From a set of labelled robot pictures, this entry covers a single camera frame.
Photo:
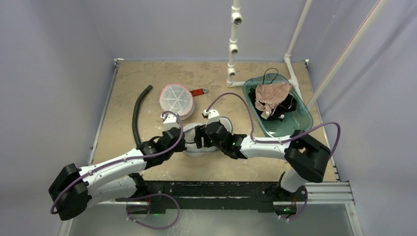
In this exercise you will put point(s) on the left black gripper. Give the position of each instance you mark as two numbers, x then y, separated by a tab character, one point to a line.
181	146

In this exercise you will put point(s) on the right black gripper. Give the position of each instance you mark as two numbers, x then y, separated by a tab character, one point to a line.
200	137

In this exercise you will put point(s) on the blue-trimmed white mesh laundry bag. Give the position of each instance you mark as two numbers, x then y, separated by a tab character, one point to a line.
191	146

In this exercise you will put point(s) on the pink bra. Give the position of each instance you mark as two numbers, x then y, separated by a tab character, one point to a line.
273	98

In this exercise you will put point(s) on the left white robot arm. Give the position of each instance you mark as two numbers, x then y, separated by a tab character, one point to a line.
77	188

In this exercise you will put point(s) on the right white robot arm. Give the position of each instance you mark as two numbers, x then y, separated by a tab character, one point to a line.
307	156

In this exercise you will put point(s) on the pink-trimmed white mesh laundry bag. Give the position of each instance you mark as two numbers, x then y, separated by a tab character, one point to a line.
178	99

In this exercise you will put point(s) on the black garment in bin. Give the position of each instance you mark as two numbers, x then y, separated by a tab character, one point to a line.
252	97

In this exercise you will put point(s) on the teal transparent plastic bin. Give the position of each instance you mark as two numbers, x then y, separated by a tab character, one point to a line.
297	119

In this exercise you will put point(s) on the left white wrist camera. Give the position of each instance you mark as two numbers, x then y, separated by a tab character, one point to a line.
169	121

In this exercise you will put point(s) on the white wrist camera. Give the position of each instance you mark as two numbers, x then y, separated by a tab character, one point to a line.
169	121
211	115

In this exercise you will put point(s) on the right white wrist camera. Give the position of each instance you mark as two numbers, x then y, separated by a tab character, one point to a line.
211	115

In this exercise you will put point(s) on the red handled tool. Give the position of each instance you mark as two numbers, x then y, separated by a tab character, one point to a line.
199	91

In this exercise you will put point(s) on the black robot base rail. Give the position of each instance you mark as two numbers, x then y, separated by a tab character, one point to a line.
264	197

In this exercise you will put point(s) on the white PVC pipe frame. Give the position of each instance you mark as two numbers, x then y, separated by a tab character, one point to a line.
274	26

